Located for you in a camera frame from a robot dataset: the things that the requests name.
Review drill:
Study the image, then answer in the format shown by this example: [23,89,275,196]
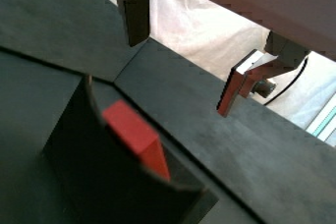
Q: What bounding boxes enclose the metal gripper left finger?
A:
[117,0,149,46]

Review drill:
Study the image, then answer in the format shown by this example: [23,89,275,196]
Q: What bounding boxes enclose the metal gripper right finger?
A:
[215,31,310,117]

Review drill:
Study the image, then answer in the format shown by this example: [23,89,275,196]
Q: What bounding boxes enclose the red double-square fork block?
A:
[102,100,170,181]

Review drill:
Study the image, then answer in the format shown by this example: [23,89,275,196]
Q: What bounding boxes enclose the black curved holder stand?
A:
[42,75,217,224]

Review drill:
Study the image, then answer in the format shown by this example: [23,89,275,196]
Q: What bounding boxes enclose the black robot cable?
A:
[262,56,309,107]

